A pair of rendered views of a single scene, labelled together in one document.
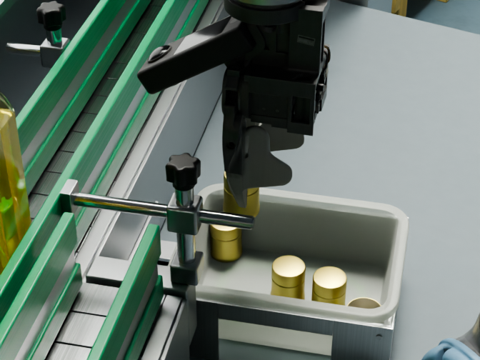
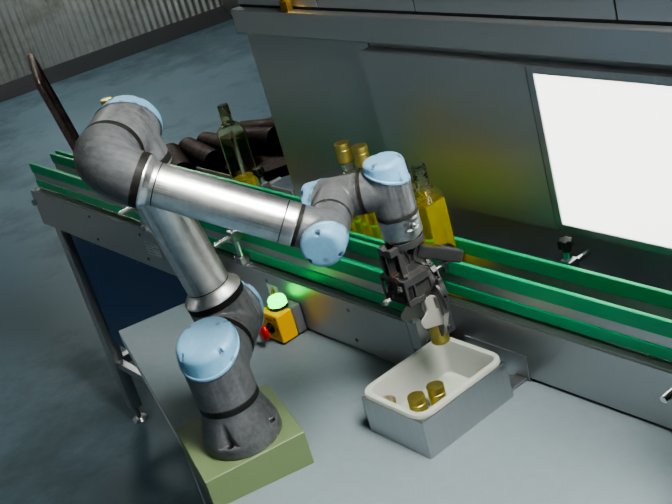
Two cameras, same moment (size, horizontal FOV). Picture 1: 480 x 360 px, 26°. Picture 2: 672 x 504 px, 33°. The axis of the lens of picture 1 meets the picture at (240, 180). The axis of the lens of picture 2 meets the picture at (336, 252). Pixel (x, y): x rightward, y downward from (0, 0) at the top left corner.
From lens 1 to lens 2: 252 cm
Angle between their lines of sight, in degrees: 106
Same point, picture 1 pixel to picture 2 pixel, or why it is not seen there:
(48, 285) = not seen: hidden behind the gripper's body
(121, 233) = (478, 321)
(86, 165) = (464, 271)
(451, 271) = (415, 478)
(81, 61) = (568, 279)
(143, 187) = (507, 331)
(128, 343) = (376, 290)
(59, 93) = (540, 271)
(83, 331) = not seen: hidden behind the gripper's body
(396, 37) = not seen: outside the picture
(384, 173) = (520, 482)
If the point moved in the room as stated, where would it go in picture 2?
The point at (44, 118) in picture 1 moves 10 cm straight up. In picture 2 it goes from (523, 268) to (513, 222)
